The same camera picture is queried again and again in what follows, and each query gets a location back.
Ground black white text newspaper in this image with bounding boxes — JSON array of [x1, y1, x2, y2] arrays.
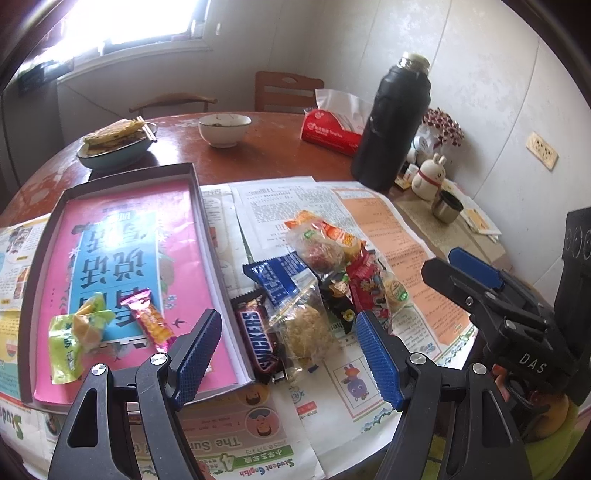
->
[[229, 175, 365, 296]]

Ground teal bowl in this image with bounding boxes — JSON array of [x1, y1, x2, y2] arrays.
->
[[76, 134, 153, 169]]

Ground pink orange snack packet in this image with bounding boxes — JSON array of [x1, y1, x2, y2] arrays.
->
[[119, 288, 178, 354]]

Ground red cartoon snack packet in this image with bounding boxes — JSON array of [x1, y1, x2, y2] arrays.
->
[[346, 251, 393, 333]]

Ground white ceramic bowl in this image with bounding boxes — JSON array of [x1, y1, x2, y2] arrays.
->
[[198, 113, 252, 148]]

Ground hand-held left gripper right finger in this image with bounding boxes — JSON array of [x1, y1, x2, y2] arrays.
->
[[355, 310, 532, 480]]

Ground blue snack packet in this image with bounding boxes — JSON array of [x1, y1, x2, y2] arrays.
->
[[243, 253, 319, 305]]

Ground wooden chair with solid back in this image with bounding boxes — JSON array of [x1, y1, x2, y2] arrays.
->
[[255, 71, 325, 113]]

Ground steel cup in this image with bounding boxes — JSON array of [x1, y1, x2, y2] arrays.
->
[[431, 189, 464, 225]]

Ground person's right hand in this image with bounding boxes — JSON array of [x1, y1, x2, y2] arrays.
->
[[524, 392, 570, 439]]

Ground clear shredded pastry packet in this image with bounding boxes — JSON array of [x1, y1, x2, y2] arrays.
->
[[265, 281, 345, 374]]

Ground student newspaper with green heading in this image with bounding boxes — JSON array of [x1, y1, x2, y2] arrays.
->
[[0, 378, 324, 480]]

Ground stack of flatbreads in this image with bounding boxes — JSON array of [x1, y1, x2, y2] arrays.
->
[[83, 119, 148, 155]]

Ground round cracker packet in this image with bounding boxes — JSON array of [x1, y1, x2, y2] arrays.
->
[[379, 270, 414, 319]]

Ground person's right forearm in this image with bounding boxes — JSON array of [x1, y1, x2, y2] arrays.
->
[[522, 406, 583, 467]]

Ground shallow brown cardboard box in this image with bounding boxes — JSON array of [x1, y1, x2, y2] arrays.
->
[[18, 162, 256, 409]]

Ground brown chocolate bar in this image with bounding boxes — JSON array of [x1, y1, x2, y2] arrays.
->
[[231, 291, 289, 386]]

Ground bright window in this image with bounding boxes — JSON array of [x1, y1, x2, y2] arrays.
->
[[60, 0, 204, 51]]

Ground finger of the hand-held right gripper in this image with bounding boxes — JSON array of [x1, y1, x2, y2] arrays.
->
[[422, 258, 504, 324], [449, 247, 527, 308]]

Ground wooden chair with curved rail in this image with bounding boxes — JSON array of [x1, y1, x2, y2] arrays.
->
[[128, 92, 218, 120]]

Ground white rabbit figurine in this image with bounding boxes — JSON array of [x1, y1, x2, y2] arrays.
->
[[411, 154, 451, 200]]

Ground red tissue pack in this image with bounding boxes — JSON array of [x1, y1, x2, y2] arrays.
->
[[300, 88, 372, 155]]

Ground red white patterned flowers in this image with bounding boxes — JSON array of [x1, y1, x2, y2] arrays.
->
[[422, 107, 465, 148]]

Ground beige wall socket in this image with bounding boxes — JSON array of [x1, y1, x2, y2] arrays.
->
[[526, 132, 559, 171]]

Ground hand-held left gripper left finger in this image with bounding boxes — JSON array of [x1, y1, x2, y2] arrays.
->
[[48, 308, 223, 480]]

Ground black cartoon snack packet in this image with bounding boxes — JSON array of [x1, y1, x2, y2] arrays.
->
[[318, 270, 358, 333]]

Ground yellow card booklet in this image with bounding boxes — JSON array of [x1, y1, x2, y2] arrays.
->
[[462, 208, 502, 243]]

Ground green snack packet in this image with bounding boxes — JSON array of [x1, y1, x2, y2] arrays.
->
[[48, 293, 116, 386]]

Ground newspaper with orange panel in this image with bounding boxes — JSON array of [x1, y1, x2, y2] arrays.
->
[[295, 181, 480, 435]]

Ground black thermos flask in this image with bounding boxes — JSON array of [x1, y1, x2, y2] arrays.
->
[[350, 52, 434, 193]]

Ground colourful picture newspaper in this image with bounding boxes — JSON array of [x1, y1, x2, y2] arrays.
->
[[0, 215, 51, 315]]

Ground newspaper with cartoon columns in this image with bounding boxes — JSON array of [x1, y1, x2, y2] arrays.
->
[[199, 184, 259, 296]]

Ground clear red candy packet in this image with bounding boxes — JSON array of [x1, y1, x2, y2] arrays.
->
[[286, 226, 347, 278]]

